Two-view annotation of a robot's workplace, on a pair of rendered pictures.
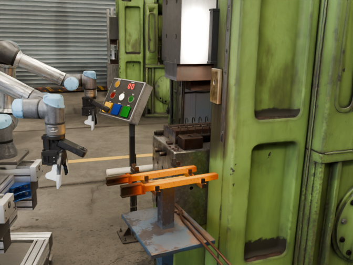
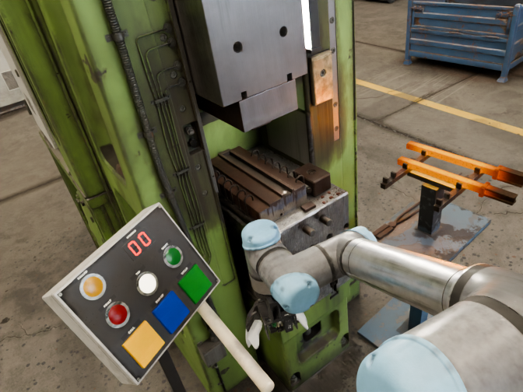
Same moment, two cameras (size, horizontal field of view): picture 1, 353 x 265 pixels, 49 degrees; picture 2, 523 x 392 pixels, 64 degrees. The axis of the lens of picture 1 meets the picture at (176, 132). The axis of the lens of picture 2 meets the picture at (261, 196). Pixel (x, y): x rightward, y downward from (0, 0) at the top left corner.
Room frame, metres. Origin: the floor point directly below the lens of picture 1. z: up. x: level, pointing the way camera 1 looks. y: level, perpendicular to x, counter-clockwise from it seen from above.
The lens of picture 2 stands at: (2.42, 1.16, 1.80)
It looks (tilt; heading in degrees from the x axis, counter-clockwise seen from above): 35 degrees down; 261
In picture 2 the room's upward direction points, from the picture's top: 10 degrees counter-clockwise
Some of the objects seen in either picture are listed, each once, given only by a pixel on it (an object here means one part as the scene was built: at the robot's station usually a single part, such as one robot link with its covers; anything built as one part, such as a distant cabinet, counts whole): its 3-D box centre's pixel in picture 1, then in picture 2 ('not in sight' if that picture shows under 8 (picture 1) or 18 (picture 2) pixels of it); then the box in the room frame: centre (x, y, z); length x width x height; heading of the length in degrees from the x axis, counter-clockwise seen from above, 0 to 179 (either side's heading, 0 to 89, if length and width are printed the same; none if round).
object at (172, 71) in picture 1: (204, 70); (231, 89); (2.25, -0.15, 1.32); 0.42 x 0.20 x 0.10; 111
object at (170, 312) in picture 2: (116, 109); (170, 312); (2.58, 0.41, 1.01); 0.07 x 0.05 x 0.07; 46
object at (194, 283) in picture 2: (125, 112); (194, 284); (2.51, 0.34, 1.01); 0.07 x 0.05 x 0.07; 46
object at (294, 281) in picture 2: (72, 81); (296, 277); (2.30, 0.63, 1.23); 0.11 x 0.11 x 0.08; 12
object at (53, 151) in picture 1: (54, 149); not in sight; (1.44, 0.48, 1.07); 0.09 x 0.08 x 0.12; 94
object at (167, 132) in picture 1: (201, 130); (248, 181); (2.25, -0.15, 0.96); 0.42 x 0.20 x 0.09; 111
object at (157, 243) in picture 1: (165, 227); (428, 229); (1.61, 0.04, 0.65); 0.40 x 0.30 x 0.02; 26
